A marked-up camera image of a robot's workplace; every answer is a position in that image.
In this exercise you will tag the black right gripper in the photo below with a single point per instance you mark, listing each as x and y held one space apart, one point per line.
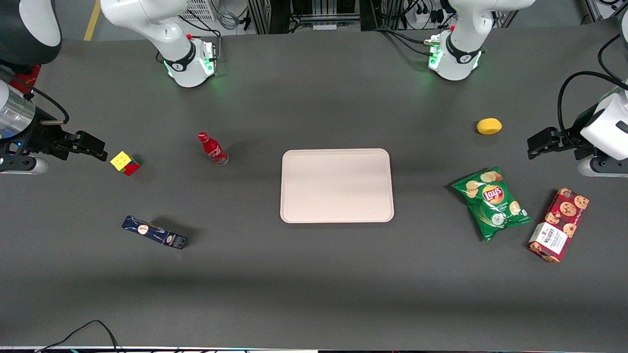
43 136

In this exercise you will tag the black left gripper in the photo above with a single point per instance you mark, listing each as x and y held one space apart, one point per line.
572 136

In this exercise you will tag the red coke bottle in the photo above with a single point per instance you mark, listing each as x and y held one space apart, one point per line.
213 149

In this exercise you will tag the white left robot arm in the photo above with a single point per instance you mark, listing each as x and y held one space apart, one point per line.
463 44

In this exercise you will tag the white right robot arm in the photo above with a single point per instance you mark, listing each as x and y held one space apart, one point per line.
147 19

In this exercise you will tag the beige plastic tray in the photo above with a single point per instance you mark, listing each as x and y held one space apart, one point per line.
336 186

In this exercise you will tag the colourful rubik's cube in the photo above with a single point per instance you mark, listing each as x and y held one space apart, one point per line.
124 163

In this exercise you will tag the yellow lemon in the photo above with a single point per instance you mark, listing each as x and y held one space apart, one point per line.
489 126

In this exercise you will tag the green Lay's chips bag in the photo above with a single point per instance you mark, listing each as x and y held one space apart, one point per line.
492 203

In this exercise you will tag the red cookie box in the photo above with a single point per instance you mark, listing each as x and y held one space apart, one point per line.
559 225

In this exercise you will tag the red shoe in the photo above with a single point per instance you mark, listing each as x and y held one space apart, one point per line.
24 78

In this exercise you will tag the dark blue long box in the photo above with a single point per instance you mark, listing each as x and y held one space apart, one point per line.
154 233

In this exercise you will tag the white power strip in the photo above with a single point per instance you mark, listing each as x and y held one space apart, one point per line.
428 15

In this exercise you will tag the white perforated box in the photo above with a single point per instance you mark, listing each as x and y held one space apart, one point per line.
201 9

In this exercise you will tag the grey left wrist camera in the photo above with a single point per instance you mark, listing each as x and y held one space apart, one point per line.
603 167

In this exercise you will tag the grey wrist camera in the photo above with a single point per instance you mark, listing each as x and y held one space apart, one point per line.
29 165
603 167

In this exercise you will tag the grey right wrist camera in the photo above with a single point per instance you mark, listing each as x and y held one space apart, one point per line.
29 165

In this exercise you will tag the aluminium frame rack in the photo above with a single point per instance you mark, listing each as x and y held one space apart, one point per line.
306 12

